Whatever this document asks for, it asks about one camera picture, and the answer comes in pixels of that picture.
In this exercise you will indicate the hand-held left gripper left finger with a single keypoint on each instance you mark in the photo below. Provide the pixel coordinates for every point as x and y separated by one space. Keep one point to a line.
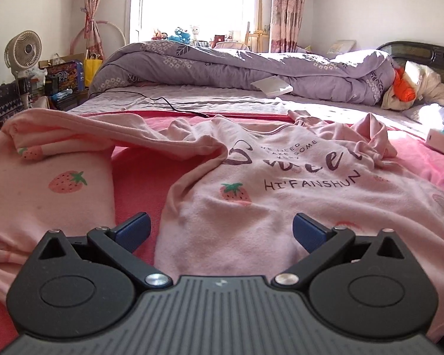
133 229

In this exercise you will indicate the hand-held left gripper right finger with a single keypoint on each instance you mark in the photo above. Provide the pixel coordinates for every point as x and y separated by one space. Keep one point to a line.
310 229

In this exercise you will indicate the pink strawberry lettered shirt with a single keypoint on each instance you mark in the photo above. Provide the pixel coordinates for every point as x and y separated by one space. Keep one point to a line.
281 177

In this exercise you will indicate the pink strawberry pants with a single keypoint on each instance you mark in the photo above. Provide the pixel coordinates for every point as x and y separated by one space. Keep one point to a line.
40 207

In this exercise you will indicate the small white box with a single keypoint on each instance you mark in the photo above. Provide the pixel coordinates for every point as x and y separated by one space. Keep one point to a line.
440 140

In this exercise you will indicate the pink towel blanket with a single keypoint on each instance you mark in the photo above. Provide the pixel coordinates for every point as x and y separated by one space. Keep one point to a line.
140 185

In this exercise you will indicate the white leaf print pillow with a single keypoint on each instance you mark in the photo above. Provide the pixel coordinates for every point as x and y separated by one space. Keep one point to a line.
440 116

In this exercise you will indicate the cream pillow bundle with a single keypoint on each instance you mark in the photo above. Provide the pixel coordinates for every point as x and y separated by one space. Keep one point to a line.
429 81

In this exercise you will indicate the orange cloth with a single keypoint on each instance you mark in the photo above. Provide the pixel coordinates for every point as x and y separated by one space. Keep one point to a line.
405 85

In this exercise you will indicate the dark headboard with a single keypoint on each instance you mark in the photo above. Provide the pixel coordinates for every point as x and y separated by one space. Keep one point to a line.
421 50

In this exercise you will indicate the grey bed sheet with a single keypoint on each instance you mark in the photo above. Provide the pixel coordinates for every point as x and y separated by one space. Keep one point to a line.
244 100

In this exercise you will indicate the white flat box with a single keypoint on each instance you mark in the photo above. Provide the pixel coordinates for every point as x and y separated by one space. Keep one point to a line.
272 85

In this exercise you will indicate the yellow bag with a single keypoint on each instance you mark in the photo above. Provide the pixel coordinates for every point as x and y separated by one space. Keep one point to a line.
92 68

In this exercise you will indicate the colourful game box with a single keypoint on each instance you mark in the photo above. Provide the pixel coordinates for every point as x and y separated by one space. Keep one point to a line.
64 75

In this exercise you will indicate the purple floral duvet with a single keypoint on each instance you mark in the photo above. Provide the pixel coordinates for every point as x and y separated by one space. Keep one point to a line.
244 66

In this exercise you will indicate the patterned cloth covered table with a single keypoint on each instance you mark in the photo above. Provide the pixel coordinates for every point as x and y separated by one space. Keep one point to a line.
0 107

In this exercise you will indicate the orange plush toy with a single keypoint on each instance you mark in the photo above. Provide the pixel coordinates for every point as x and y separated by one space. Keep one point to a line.
159 35

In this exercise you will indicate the blue plush toy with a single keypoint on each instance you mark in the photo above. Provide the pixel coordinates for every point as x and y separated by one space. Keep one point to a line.
179 34

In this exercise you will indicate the pink hula hoop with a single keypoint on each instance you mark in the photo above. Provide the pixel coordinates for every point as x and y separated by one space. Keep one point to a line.
111 24

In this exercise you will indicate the white plush toy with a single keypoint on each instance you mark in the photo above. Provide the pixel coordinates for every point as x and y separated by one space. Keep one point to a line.
195 31

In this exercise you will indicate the wooden easel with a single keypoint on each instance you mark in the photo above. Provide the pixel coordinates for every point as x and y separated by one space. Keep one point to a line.
259 26

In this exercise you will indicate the cream standing fan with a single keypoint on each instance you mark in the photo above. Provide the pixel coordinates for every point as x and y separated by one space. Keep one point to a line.
24 50

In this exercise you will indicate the pink floral curtain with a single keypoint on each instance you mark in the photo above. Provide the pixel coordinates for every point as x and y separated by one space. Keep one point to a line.
94 11
288 7

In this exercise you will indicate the window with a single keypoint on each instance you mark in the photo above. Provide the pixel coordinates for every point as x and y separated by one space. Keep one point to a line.
196 3

